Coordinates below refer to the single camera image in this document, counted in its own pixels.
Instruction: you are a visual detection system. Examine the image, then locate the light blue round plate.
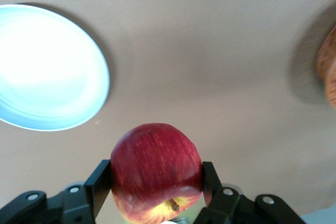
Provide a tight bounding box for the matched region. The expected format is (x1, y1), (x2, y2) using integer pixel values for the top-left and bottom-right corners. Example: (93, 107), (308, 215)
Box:
(0, 4), (110, 131)

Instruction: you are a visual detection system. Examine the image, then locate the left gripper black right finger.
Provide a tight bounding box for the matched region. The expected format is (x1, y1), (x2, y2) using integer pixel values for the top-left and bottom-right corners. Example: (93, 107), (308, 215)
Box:
(193, 161), (306, 224)

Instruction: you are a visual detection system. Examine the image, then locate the red apple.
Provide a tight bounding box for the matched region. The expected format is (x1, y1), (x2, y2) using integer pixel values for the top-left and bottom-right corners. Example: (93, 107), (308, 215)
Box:
(110, 123), (204, 224)

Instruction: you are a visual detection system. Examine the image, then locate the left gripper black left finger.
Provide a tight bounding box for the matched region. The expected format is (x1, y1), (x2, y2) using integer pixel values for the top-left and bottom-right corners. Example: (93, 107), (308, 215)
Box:
(0, 159), (113, 224)

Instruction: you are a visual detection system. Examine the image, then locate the brown wicker basket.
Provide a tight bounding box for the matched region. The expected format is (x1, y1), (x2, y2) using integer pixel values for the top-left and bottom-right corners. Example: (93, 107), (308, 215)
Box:
(316, 26), (336, 109)

